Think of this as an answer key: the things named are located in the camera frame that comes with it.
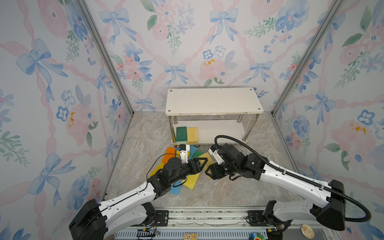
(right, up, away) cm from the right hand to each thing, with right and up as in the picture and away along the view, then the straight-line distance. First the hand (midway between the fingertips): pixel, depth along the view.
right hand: (208, 170), depth 73 cm
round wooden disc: (+46, -28, -2) cm, 54 cm away
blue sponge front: (-17, -14, +9) cm, 23 cm away
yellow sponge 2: (+1, +4, +2) cm, 5 cm away
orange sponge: (-18, +9, -3) cm, 20 cm away
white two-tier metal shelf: (+16, +30, +46) cm, 57 cm away
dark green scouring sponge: (-15, +17, +25) cm, 34 cm away
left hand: (-1, +5, -1) cm, 6 cm away
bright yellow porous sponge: (-9, -9, +13) cm, 18 cm away
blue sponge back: (-8, +6, +25) cm, 27 cm away
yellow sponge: (-8, +16, +25) cm, 31 cm away
